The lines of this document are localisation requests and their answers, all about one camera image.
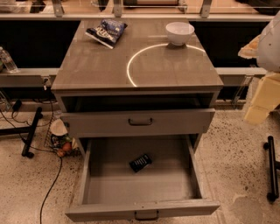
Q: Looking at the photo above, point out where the grey drawer cabinet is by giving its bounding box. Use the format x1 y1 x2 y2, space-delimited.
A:
52 18 223 151

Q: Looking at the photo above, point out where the open middle drawer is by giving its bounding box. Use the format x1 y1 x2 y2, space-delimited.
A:
66 135 220 222

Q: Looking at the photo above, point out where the clear water bottle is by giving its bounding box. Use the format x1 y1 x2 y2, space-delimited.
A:
0 46 19 74

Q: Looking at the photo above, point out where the black stand leg left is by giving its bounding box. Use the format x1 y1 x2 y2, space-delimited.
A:
0 107 43 158

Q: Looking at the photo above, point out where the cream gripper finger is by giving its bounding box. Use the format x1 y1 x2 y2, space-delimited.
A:
238 36 260 60
244 73 280 125

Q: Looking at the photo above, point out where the black top drawer handle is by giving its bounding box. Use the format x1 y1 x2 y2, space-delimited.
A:
128 118 153 126

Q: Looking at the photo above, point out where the black drawer handle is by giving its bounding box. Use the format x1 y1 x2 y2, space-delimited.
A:
128 118 153 126
134 211 159 221

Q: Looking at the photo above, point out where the white bowl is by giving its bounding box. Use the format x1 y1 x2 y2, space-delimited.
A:
165 22 194 46

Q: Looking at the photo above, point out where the black floor cable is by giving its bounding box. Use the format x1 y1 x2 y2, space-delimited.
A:
0 99 64 224

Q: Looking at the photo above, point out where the black middle drawer handle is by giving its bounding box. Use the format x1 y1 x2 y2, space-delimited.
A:
134 211 159 221

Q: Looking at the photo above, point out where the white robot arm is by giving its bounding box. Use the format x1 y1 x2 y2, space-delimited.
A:
238 11 280 124

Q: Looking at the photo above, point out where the blue chip bag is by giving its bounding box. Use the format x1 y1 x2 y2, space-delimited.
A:
86 19 127 49

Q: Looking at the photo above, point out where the grey top drawer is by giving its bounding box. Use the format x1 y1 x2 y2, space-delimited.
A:
62 108 215 138

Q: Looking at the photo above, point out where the dark rxbar blueberry bar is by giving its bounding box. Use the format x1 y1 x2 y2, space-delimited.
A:
129 154 152 172

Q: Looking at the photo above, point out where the black stand leg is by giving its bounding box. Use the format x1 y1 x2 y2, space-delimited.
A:
0 107 43 158
263 136 280 202

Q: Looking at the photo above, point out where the black stand leg right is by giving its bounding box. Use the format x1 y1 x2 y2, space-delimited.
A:
263 136 280 202

